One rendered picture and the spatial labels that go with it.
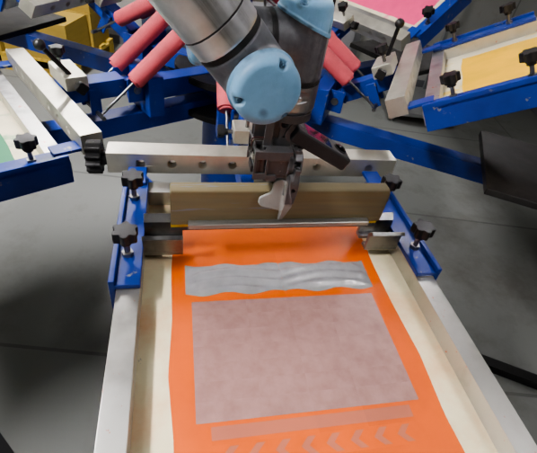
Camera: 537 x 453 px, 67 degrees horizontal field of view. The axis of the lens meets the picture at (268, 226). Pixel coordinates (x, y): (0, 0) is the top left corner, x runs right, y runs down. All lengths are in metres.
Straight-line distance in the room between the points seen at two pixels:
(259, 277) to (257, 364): 0.18
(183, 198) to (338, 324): 0.35
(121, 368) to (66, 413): 1.12
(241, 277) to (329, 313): 0.17
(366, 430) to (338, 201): 0.38
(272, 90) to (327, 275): 0.47
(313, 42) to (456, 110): 0.58
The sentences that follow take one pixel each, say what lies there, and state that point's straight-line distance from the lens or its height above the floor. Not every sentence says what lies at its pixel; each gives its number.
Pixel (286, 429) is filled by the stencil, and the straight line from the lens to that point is 0.64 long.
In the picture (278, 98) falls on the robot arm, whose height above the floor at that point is 1.36.
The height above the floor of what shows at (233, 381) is 0.96.
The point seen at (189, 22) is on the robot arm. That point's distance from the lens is 0.41.
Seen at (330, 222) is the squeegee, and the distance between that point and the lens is 0.78.
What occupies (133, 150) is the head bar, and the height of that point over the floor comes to 1.04.
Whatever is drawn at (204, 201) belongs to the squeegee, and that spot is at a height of 1.10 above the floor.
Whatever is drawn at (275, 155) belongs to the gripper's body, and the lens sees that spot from 0.65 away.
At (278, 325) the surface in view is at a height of 0.96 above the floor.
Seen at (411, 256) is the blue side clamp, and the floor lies 1.00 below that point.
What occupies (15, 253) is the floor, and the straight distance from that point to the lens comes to 2.31.
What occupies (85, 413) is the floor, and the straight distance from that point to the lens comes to 1.73.
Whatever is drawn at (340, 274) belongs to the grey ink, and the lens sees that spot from 0.82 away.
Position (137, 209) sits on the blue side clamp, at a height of 1.00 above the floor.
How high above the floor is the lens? 1.53
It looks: 41 degrees down
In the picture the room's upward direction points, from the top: 10 degrees clockwise
